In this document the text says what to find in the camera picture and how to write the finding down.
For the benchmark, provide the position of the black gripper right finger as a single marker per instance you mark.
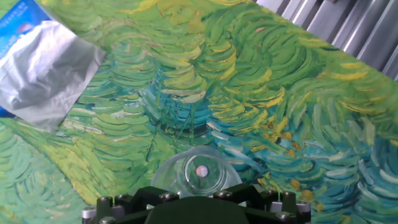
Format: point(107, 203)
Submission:
point(264, 202)

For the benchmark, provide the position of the green swirl painting tablecloth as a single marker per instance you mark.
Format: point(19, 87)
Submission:
point(248, 93)

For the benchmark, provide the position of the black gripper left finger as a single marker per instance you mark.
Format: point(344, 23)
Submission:
point(130, 203)

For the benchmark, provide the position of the silver foil pouch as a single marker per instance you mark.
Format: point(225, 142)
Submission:
point(46, 74)

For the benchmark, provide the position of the ribbed grey metal panel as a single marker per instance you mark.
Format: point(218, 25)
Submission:
point(357, 28)

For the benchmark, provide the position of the blue printed package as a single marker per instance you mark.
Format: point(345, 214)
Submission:
point(18, 17)

